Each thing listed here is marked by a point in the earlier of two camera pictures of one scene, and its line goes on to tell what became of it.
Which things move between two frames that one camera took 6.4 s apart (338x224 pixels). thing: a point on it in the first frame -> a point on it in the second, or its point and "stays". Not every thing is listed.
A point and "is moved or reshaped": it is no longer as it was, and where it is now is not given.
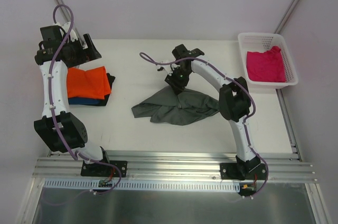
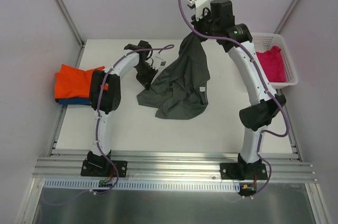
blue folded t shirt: [76, 100] stays
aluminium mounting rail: [280, 167] stays
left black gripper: [86, 50] -> [144, 70]
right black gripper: [177, 82] -> [198, 29]
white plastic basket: [267, 61] stays
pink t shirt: [266, 66] stays
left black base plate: [102, 170] stays
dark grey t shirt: [167, 106] is moved or reshaped
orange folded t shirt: [93, 83] stays
